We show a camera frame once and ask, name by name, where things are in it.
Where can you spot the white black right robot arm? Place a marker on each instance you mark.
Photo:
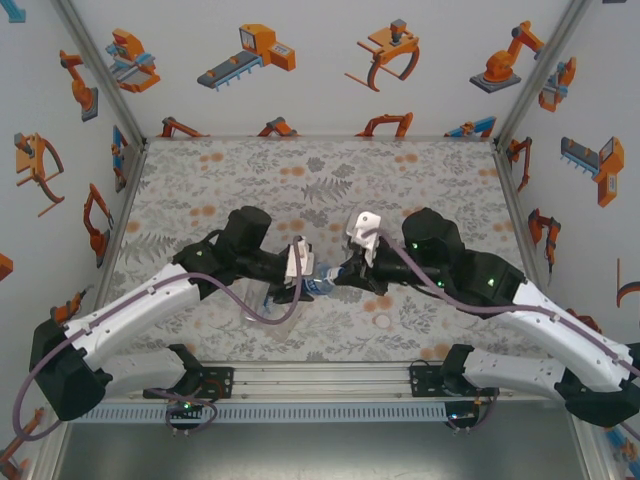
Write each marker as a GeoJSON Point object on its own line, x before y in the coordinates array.
{"type": "Point", "coordinates": [550, 330]}

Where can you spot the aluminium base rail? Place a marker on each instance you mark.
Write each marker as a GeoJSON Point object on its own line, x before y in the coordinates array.
{"type": "Point", "coordinates": [320, 380]}

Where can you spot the clear bottle with narrow label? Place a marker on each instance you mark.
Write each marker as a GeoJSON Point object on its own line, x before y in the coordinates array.
{"type": "Point", "coordinates": [250, 300]}

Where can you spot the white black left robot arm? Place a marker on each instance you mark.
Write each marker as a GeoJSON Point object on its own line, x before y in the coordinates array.
{"type": "Point", "coordinates": [130, 305]}

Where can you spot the clear bottle with green label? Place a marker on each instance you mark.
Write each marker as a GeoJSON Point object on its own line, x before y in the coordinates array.
{"type": "Point", "coordinates": [285, 327]}

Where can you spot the small circuit board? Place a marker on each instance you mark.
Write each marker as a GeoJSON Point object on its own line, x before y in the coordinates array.
{"type": "Point", "coordinates": [460, 415]}
{"type": "Point", "coordinates": [185, 407]}

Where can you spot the aluminium frame post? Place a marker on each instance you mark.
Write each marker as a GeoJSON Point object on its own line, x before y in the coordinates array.
{"type": "Point", "coordinates": [595, 455]}
{"type": "Point", "coordinates": [47, 460]}
{"type": "Point", "coordinates": [536, 75]}
{"type": "Point", "coordinates": [102, 75]}

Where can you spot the floral table mat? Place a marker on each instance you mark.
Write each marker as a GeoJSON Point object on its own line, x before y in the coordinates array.
{"type": "Point", "coordinates": [350, 165]}

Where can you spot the aluminium side frame rail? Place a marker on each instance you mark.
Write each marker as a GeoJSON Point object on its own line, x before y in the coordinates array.
{"type": "Point", "coordinates": [522, 225]}
{"type": "Point", "coordinates": [119, 225]}

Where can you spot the aluminium rear frame rail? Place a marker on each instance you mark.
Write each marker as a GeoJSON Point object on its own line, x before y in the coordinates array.
{"type": "Point", "coordinates": [320, 138]}

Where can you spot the clear bottle with blue label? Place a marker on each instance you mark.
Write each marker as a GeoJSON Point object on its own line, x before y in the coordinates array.
{"type": "Point", "coordinates": [316, 286]}

